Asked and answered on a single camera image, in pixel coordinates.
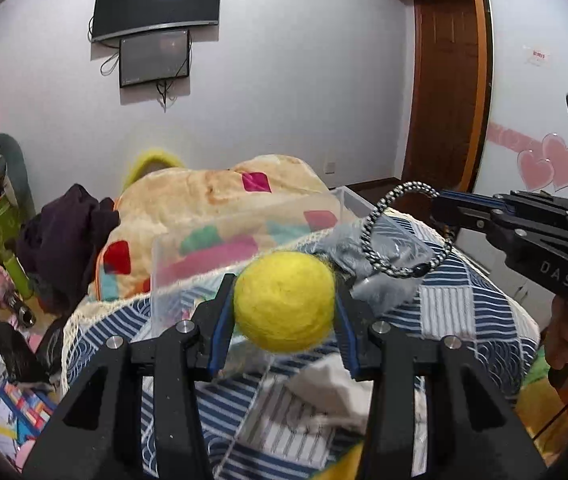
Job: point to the yellow fluffy plush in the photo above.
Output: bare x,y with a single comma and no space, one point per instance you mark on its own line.
151,160

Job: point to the grey cloth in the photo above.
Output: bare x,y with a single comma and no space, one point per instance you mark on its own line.
394,290

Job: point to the black wall television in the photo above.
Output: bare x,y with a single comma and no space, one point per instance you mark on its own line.
156,0

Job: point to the beige blanket with coloured squares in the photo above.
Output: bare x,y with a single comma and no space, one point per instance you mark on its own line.
204,190

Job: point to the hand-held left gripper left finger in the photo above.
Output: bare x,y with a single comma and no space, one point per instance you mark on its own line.
220,330

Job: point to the white wall socket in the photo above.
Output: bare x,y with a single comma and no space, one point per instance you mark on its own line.
330,167

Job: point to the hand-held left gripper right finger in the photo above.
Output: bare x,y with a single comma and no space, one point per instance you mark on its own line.
345,332

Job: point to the dark purple clothes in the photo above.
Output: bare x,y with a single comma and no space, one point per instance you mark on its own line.
64,240

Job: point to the yellow felt ball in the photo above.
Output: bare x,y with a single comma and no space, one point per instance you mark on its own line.
284,302

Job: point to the white cloth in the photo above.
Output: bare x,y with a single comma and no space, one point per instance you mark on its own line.
324,385

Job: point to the small black wall monitor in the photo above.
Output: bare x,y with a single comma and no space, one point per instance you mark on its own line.
154,57

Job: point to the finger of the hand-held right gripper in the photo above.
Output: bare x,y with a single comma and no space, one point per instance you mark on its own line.
469,200
459,217

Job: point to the pink heart stickers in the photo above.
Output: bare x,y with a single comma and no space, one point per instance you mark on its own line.
551,162

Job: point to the brown wooden door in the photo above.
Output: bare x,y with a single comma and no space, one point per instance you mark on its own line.
446,90

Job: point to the yellow green cloth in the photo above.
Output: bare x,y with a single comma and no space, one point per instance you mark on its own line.
539,405

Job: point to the clear plastic box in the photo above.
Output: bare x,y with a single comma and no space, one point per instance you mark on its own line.
199,265

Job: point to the blue white patterned quilt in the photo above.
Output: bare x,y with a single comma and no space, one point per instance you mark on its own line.
464,310

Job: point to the cream mesh net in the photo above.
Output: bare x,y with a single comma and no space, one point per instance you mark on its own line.
81,320

